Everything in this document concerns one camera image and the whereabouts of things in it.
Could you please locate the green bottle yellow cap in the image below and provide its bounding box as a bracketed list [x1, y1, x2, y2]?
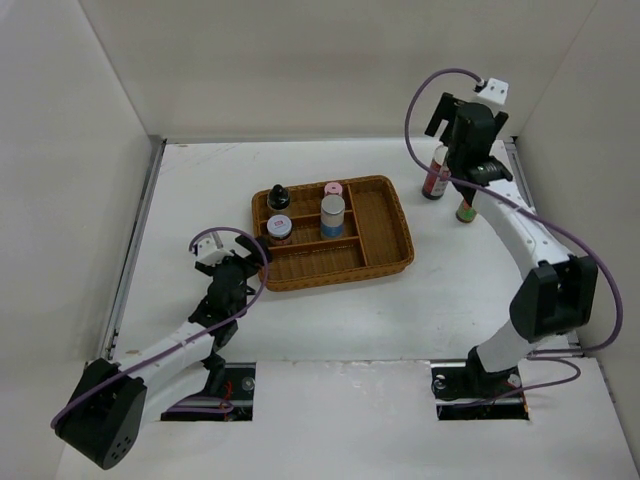
[455, 199, 477, 224]

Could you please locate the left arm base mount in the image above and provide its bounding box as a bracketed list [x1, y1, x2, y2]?
[160, 362, 257, 422]

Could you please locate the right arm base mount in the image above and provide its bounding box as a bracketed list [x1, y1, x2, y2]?
[431, 362, 529, 421]

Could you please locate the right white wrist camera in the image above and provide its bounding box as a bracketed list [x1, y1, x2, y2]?
[474, 78, 509, 107]

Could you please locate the white jar silver lid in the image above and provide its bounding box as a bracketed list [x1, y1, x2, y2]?
[320, 194, 346, 239]

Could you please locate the tall dark sauce bottle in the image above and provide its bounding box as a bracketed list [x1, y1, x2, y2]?
[422, 145, 450, 200]

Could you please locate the white lid spice jar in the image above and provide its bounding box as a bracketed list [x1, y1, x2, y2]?
[266, 214, 293, 246]

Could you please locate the black cap spice bottle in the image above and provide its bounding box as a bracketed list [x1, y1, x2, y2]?
[266, 184, 291, 215]

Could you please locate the brown wicker divided tray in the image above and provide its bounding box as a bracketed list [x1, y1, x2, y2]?
[267, 175, 414, 292]

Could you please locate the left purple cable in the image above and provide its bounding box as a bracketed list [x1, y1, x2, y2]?
[49, 227, 274, 431]

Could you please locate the pink cap spice jar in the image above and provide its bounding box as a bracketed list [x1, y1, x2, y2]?
[324, 182, 343, 197]

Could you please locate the purple cable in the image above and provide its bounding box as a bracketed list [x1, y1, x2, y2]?
[49, 227, 274, 431]
[403, 67, 625, 409]

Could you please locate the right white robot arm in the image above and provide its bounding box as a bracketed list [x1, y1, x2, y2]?
[426, 93, 598, 396]

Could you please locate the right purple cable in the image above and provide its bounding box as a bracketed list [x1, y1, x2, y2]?
[403, 67, 625, 409]

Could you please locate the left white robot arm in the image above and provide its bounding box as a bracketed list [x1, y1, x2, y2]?
[51, 227, 272, 470]

